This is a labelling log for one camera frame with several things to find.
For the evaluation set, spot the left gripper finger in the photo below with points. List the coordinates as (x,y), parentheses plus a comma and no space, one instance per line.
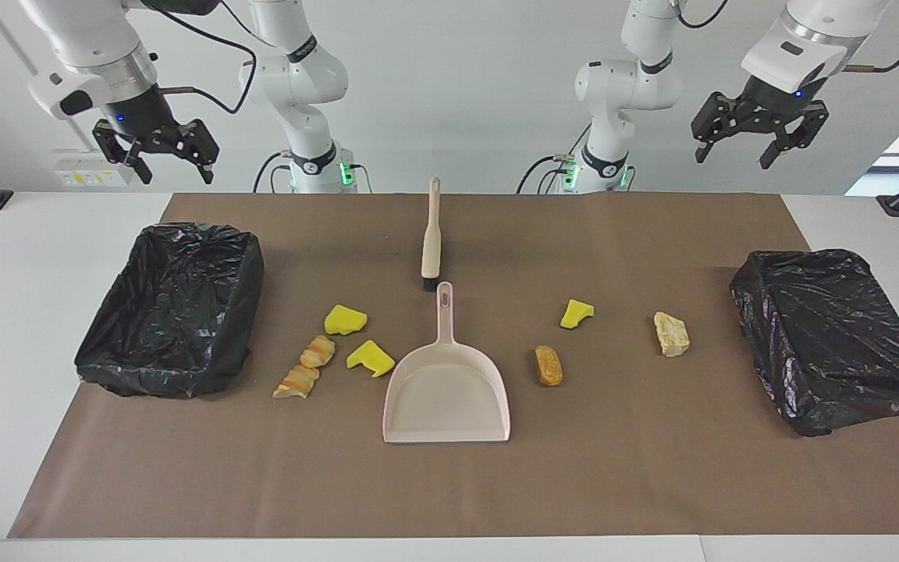
(808,125)
(715,117)

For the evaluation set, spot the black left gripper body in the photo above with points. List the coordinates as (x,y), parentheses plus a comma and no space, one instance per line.
(773,105)

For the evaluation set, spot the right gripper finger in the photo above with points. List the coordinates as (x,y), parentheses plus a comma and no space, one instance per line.
(114,144)
(204,144)

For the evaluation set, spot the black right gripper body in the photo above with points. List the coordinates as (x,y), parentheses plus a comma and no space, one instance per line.
(141,121)

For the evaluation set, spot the pale bread chunk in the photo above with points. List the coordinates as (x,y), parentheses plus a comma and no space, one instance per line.
(670,334)

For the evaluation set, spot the yellow sponge chunk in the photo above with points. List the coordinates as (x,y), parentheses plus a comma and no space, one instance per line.
(344,320)

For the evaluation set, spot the striped croissant piece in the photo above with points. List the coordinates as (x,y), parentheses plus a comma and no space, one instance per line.
(318,351)
(297,382)

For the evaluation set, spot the small yellow sponge wedge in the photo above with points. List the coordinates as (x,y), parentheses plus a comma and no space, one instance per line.
(576,314)

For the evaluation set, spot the beige brush black bristles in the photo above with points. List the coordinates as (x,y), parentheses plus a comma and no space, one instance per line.
(431,242)

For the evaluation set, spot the notched yellow sponge piece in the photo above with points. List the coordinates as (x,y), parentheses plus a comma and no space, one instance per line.
(371,359)

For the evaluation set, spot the brown fried bun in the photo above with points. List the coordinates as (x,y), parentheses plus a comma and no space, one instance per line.
(548,365)

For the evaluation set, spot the pink plastic dustpan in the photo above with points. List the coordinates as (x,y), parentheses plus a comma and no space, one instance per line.
(445,398)

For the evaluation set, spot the black bag lined bin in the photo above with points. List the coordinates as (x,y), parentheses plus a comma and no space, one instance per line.
(176,312)
(832,336)

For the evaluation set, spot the brown table mat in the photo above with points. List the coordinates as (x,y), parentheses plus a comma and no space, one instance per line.
(613,468)

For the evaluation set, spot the white wall socket strip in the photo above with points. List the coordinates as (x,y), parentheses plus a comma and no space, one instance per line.
(94,168)

